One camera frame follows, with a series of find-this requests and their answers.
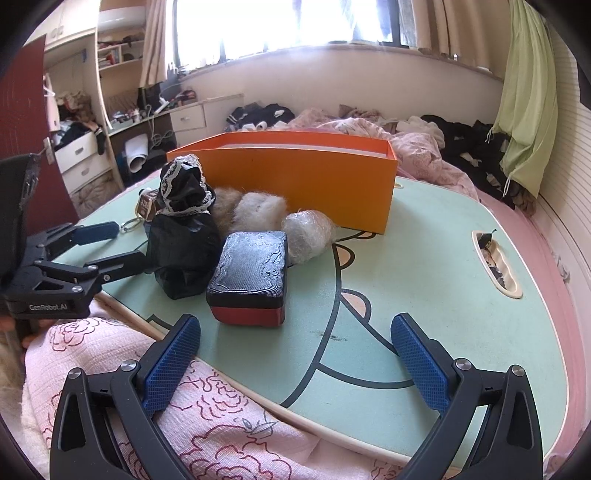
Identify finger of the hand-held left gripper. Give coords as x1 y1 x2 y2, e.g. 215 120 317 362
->
83 250 148 284
28 220 121 265

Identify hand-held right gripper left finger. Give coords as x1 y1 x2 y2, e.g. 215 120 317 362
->
48 314 202 480

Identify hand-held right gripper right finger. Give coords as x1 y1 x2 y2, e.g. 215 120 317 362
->
390 313 544 480

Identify small brown box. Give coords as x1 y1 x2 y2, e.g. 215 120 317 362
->
137 189 160 217

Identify black lace trimmed pouch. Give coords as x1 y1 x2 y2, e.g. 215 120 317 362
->
145 154 222 301

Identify brown fluffy fur ball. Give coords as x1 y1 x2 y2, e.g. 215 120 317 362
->
210 187 245 236

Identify black and red box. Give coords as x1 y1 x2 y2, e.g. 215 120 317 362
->
205 230 289 329

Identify white fluffy fur ball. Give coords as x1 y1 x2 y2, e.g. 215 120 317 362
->
231 191 288 234

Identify clear plastic ball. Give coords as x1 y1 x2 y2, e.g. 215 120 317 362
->
281 210 339 266

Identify orange cardboard box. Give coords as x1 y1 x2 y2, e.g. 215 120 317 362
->
166 130 399 236

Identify pink rose print cloth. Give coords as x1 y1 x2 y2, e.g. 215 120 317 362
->
21 300 416 480

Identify white drawer cabinet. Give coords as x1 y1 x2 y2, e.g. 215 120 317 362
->
53 131 123 195

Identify rolled white paper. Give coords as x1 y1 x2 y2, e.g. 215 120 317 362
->
124 136 151 174

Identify crumpled wrappers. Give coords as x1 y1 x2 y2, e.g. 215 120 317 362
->
478 231 513 289

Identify dark red door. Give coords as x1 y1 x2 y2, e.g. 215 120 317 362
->
0 34 80 222

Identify white desk with drawers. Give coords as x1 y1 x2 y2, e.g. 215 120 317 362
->
106 92 245 153

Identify pink bed sheet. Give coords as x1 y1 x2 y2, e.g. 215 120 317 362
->
475 185 587 416

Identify white bookshelf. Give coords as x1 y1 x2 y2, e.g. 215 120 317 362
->
44 14 148 139

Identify beige curtain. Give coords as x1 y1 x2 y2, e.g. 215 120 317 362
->
139 0 178 88

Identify black and white striped clothes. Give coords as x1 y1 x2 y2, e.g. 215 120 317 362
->
225 104 296 132

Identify pink floral quilt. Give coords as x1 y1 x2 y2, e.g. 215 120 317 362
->
288 108 481 204

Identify pile of black clothes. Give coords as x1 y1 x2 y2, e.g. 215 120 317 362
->
422 114 518 208

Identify white garment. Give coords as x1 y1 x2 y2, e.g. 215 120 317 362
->
397 115 444 144

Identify light green hanging cloth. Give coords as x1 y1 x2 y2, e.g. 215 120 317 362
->
492 0 559 199

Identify window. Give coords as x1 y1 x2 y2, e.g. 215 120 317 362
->
171 0 509 70

